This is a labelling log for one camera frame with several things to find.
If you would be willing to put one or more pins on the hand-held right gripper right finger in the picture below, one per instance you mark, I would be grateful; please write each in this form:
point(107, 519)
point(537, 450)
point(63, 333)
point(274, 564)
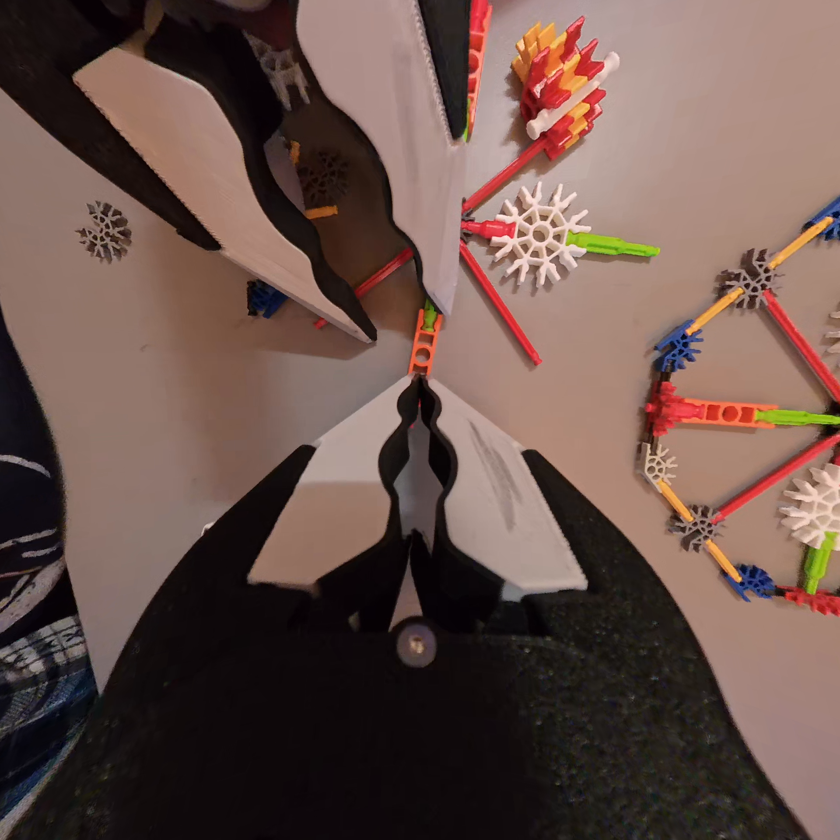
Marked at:
point(518, 525)

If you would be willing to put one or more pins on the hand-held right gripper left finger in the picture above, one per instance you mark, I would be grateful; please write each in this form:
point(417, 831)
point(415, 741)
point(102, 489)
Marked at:
point(328, 518)

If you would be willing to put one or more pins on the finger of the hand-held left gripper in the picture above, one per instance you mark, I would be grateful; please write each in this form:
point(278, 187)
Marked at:
point(197, 151)
point(407, 131)

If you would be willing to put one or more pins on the blue snowflake connector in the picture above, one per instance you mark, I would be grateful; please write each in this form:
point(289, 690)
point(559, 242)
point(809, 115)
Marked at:
point(266, 300)

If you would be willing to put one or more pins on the half-built spoke toy model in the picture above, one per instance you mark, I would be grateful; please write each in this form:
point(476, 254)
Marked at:
point(539, 234)

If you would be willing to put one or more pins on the green toy rod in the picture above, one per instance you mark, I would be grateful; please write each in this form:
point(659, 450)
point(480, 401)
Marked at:
point(430, 315)

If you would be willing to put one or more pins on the orange ladder connector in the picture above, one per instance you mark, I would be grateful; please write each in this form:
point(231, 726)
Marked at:
point(425, 348)

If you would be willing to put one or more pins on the dark grey snowflake connector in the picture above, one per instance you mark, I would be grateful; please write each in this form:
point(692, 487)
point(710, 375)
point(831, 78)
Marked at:
point(323, 177)

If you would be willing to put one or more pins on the yellow toy rod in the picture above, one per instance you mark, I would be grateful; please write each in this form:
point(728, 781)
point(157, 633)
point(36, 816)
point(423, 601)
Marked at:
point(294, 152)
point(321, 212)

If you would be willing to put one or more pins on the large white snowflake connector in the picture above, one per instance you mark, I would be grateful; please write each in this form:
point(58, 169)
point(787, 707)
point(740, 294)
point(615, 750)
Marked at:
point(282, 72)

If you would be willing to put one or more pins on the red yellow connector cluster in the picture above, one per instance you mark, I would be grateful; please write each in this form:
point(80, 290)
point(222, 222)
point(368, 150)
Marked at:
point(564, 85)

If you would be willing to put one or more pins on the colourful toy wheel model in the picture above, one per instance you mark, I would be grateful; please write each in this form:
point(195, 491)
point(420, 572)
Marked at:
point(741, 420)

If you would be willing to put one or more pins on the dark printed t-shirt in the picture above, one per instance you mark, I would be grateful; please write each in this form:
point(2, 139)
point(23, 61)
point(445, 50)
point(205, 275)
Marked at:
point(26, 459)

